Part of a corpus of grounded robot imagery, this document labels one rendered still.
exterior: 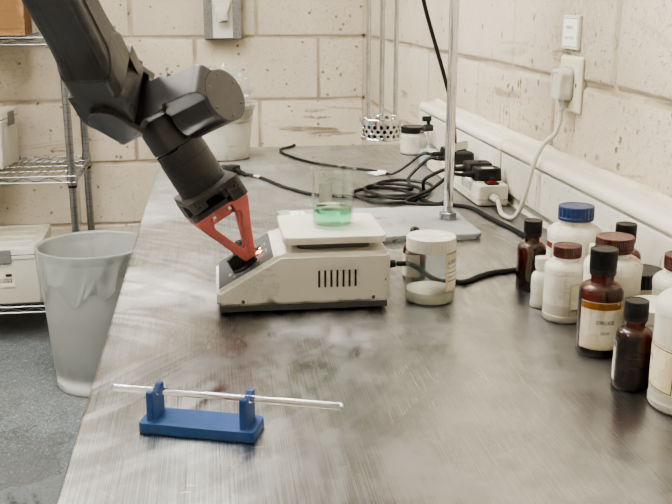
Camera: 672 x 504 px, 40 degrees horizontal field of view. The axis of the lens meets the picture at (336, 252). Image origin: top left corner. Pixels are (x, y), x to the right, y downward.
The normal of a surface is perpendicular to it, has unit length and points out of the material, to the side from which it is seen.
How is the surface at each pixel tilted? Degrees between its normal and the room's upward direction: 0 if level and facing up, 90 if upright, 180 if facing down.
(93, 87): 138
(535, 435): 0
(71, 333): 94
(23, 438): 0
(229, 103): 67
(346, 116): 90
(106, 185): 90
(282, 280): 90
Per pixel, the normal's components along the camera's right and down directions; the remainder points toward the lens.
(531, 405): 0.00, -0.97
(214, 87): 0.76, -0.25
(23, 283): 0.17, 0.30
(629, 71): -0.99, 0.04
